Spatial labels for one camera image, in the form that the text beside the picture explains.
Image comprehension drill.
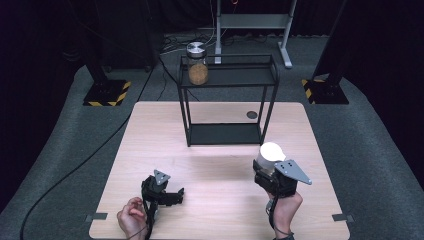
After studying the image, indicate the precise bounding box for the long black floor cable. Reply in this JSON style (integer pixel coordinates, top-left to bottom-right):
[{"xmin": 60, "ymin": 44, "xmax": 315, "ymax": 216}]
[{"xmin": 19, "ymin": 58, "xmax": 165, "ymax": 240}]

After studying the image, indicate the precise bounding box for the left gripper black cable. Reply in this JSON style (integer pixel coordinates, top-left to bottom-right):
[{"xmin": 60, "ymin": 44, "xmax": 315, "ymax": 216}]
[{"xmin": 125, "ymin": 203, "xmax": 158, "ymax": 240}]

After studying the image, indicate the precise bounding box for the black stand striped base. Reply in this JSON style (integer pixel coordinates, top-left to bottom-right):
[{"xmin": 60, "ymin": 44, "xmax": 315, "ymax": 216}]
[
  {"xmin": 301, "ymin": 0, "xmax": 350, "ymax": 106},
  {"xmin": 82, "ymin": 0, "xmax": 132, "ymax": 108}
]

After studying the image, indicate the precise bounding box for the person's left hand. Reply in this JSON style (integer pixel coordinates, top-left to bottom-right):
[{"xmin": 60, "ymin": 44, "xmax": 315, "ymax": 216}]
[{"xmin": 116, "ymin": 196, "xmax": 148, "ymax": 240}]

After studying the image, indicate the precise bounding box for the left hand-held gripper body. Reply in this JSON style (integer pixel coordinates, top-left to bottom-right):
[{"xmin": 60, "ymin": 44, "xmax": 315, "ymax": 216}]
[{"xmin": 140, "ymin": 169, "xmax": 172, "ymax": 234}]

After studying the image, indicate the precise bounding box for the glass jar metal lid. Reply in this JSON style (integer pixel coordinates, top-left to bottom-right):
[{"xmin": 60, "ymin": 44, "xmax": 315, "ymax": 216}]
[{"xmin": 185, "ymin": 41, "xmax": 210, "ymax": 86}]

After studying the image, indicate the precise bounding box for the grey metal stand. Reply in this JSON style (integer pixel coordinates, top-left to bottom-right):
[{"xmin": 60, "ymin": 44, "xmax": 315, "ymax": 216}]
[{"xmin": 214, "ymin": 0, "xmax": 298, "ymax": 70}]

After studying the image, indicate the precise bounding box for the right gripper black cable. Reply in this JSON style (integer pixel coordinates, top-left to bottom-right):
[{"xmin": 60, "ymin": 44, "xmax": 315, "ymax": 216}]
[{"xmin": 265, "ymin": 197, "xmax": 295, "ymax": 240}]

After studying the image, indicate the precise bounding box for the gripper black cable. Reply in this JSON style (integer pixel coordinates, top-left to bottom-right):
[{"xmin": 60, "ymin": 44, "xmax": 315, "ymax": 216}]
[
  {"xmin": 265, "ymin": 197, "xmax": 295, "ymax": 240},
  {"xmin": 125, "ymin": 203, "xmax": 158, "ymax": 240}
]

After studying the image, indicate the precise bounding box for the grey tape strip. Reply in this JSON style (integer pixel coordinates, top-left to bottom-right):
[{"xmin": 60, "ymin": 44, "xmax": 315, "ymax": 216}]
[
  {"xmin": 85, "ymin": 212, "xmax": 109, "ymax": 223},
  {"xmin": 331, "ymin": 213, "xmax": 355, "ymax": 223}
]

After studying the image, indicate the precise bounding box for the black metal shelf rack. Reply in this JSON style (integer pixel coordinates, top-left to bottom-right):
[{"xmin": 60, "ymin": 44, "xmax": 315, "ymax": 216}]
[{"xmin": 176, "ymin": 53, "xmax": 280, "ymax": 148}]

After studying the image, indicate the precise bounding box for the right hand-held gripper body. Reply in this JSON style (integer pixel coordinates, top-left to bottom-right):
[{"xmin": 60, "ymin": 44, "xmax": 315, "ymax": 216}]
[{"xmin": 254, "ymin": 159, "xmax": 313, "ymax": 199}]

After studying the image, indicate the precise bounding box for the tangle of floor cables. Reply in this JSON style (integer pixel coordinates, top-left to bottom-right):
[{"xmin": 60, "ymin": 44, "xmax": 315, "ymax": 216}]
[{"xmin": 159, "ymin": 31, "xmax": 268, "ymax": 57}]

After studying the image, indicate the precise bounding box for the person's right hand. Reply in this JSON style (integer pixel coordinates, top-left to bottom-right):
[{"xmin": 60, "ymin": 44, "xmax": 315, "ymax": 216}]
[{"xmin": 266, "ymin": 192, "xmax": 304, "ymax": 238}]

